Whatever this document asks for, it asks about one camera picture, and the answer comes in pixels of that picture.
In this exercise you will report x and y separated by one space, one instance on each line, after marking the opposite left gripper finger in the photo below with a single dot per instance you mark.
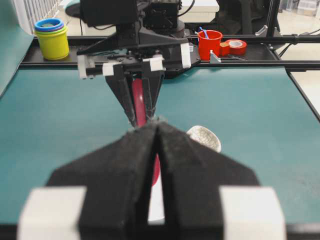
152 75
118 82

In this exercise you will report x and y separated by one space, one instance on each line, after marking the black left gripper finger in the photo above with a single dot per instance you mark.
209 196
99 196

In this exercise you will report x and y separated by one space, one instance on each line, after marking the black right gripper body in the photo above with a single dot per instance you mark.
140 43

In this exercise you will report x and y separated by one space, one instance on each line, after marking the red spoon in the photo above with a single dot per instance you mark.
141 119

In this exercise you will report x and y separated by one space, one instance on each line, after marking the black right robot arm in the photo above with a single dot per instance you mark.
157 181

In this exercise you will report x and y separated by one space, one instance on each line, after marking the white ceramic bowl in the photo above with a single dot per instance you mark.
205 137

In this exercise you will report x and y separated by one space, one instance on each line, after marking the red plastic cup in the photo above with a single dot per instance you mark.
205 45

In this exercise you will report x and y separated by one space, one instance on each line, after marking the white desk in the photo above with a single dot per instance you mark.
203 11

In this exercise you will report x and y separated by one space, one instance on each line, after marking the blue pen in cup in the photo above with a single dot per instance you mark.
204 32

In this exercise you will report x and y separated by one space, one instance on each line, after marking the stacked yellow blue cups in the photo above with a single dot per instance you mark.
52 38

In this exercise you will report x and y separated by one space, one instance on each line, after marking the red tape roll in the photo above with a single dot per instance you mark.
233 47

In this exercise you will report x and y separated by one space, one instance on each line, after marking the black office chair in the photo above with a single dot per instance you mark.
241 17

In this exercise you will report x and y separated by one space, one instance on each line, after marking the metal corner bracket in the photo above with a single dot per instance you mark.
214 59

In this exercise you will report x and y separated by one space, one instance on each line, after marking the black aluminium frame rail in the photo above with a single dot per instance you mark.
258 54

